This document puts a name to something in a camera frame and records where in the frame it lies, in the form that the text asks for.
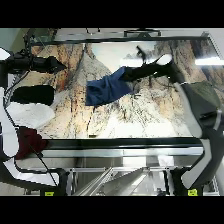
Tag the white garment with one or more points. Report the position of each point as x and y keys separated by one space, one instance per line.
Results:
x=31 y=114

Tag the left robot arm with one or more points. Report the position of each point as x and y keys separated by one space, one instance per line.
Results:
x=8 y=133

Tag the blue garment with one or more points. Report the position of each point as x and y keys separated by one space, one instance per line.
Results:
x=106 y=88

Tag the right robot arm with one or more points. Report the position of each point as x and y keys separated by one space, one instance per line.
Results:
x=208 y=146

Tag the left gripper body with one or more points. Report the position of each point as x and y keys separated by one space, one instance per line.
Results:
x=46 y=64

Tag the silver frame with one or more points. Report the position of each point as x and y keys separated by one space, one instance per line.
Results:
x=100 y=153

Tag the olive green garment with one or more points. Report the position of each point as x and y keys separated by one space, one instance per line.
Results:
x=206 y=95

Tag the black garment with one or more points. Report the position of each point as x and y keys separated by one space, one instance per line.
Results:
x=33 y=94

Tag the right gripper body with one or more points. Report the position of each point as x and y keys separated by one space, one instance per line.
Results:
x=138 y=73

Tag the dark red garment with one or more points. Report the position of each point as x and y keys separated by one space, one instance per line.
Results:
x=30 y=141

